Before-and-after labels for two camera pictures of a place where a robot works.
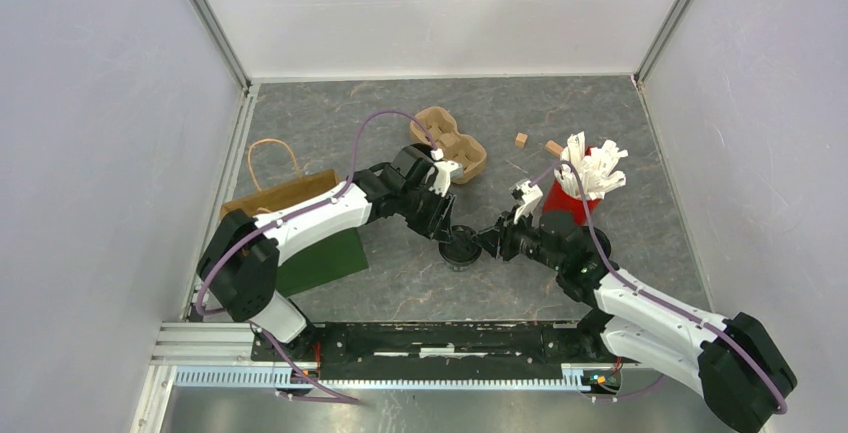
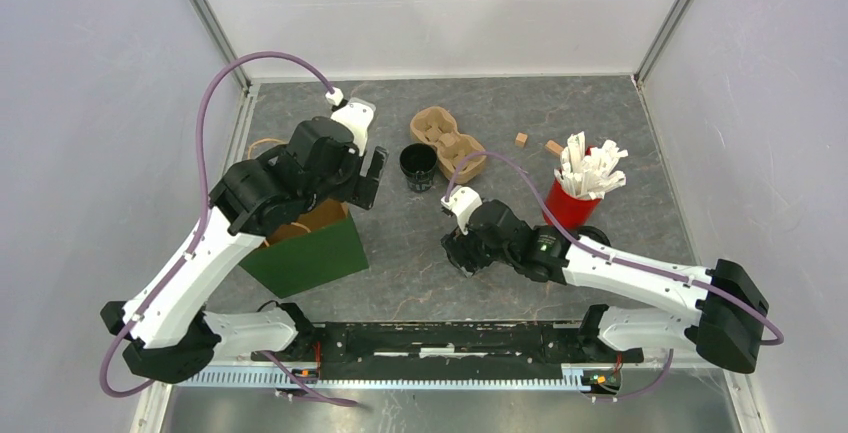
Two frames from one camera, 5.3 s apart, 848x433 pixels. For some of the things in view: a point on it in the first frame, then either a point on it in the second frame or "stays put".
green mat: [327, 260] stays put
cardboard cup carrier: [468, 150] stays put
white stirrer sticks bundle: [594, 166] stays put
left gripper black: [437, 225] to [366, 185]
